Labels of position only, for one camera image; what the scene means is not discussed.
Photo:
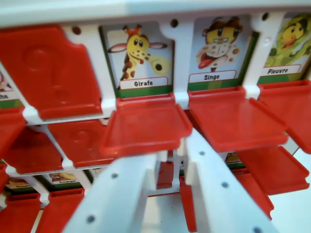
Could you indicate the giraffe card's red flap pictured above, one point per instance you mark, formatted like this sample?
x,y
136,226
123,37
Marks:
x,y
145,126

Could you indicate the monkey card's red flap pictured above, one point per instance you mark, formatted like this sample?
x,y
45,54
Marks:
x,y
233,119

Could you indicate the octopus card's red flap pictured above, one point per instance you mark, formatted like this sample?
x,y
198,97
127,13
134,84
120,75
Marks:
x,y
291,104

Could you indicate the giraffe picture card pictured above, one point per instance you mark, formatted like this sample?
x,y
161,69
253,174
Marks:
x,y
143,55

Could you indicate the monkey picture card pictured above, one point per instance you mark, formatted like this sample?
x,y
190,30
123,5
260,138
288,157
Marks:
x,y
218,48

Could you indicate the octopus picture card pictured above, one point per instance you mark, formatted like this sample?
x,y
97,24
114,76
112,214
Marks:
x,y
289,41

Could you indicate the red flap with question mark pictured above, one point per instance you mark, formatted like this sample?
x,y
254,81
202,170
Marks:
x,y
48,70

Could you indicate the red and white game board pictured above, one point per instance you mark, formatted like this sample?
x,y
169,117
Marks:
x,y
179,48

